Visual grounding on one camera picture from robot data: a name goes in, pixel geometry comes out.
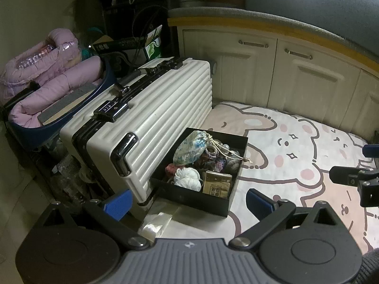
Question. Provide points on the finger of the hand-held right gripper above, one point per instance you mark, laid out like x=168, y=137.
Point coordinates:
x=371, y=151
x=343, y=175

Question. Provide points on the pink crochet doll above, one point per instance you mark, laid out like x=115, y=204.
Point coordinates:
x=171, y=170

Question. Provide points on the long black carton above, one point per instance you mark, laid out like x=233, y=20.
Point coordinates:
x=118, y=45

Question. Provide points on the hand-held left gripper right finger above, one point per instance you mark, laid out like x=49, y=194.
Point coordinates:
x=260, y=202

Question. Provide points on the white ribbed suitcase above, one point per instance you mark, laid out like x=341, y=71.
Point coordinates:
x=154, y=106

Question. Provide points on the black cardboard box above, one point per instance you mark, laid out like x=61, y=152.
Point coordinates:
x=189, y=196

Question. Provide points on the white yarn ball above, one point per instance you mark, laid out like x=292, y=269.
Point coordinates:
x=188, y=179

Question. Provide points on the brown paper packet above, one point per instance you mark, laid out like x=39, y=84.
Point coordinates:
x=216, y=185

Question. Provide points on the printed bear blanket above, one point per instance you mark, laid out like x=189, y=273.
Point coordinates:
x=296, y=142

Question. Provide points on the dark knit sleeve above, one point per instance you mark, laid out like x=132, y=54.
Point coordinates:
x=367, y=267

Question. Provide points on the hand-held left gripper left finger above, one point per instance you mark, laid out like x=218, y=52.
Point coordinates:
x=118, y=204

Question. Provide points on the clear plastic bottle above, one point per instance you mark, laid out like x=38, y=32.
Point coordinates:
x=69, y=177

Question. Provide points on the clear plastic bag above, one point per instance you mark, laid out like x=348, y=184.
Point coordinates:
x=157, y=222

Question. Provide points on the black shelf unit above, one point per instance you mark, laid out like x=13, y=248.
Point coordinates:
x=133, y=9

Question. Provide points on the pink puffer jacket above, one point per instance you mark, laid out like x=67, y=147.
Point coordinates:
x=50, y=65

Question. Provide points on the white round container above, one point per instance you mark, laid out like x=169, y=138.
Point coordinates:
x=192, y=2

